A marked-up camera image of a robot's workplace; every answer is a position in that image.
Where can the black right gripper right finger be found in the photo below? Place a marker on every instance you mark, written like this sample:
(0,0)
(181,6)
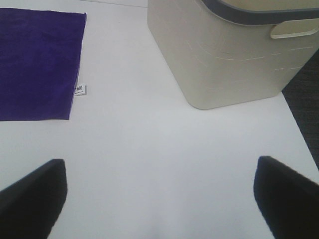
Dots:
(288,201)

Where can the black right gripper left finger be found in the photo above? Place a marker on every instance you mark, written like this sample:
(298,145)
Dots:
(30,207)

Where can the purple towel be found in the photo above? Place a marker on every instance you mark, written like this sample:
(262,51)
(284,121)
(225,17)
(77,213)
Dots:
(40,54)

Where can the beige plastic basket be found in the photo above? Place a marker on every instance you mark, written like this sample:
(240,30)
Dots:
(225,52)

